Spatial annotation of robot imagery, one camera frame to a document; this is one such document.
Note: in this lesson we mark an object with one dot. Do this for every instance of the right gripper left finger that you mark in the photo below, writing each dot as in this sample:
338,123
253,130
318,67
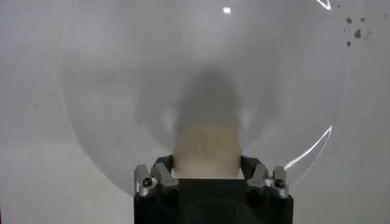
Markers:
164,179

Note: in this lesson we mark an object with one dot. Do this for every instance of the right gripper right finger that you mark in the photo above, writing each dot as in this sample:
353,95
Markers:
260,176

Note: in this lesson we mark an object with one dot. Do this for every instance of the white round plate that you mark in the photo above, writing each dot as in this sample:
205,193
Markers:
122,76

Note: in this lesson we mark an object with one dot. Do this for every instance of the dark crumbs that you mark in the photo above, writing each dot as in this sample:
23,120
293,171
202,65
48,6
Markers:
357,33

